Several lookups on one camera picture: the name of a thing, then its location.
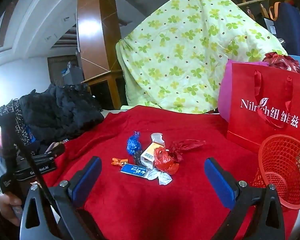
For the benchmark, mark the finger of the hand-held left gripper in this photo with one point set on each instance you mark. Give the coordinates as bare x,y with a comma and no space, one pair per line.
46,158

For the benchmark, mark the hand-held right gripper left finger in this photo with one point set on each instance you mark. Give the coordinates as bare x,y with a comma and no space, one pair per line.
88,180

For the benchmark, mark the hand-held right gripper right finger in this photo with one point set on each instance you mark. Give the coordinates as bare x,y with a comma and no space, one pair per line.
220,182

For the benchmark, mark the orange candy wrapper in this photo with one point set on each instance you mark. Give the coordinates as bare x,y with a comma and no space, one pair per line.
118,161

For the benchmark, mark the blue white wrapper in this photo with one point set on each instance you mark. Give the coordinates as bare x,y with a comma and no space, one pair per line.
132,169

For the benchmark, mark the black plastic bag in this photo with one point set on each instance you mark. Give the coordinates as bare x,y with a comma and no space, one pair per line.
138,158

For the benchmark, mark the long red plastic bag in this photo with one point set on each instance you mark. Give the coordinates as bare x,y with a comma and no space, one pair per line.
180,146

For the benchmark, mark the red mesh basket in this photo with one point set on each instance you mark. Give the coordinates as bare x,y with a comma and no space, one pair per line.
272,160

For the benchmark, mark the white silver wrapper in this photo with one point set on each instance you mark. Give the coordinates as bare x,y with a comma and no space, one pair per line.
162,177

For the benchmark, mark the blue foil wrapper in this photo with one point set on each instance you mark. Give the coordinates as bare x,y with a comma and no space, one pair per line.
133,143

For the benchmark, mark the small red plastic wrapper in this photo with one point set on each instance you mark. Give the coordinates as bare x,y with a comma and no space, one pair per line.
162,158

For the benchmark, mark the white medicine box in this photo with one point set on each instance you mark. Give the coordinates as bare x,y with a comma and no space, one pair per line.
150,155

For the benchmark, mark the person's left hand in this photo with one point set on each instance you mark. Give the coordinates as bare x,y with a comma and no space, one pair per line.
8,205

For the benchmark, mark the black knit garment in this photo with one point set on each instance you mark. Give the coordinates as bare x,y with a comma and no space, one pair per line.
60,112

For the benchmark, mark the red blanket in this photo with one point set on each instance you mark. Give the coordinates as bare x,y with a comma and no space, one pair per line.
130,205

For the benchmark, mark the dark floral cloth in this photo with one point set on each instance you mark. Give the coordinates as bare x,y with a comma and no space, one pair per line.
13,116

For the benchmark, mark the pink bag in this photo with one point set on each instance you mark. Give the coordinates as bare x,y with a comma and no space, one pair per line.
223,97

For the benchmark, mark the red paper gift bag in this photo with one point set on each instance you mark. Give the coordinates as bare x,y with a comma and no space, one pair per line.
242,85

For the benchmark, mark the crumpled red plastic bag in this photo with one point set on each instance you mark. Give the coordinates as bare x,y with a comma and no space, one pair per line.
280,61

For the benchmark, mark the wooden pillar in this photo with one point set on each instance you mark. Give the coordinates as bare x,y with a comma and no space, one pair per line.
95,30

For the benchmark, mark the green floral quilt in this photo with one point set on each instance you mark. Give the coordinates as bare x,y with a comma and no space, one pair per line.
177,42

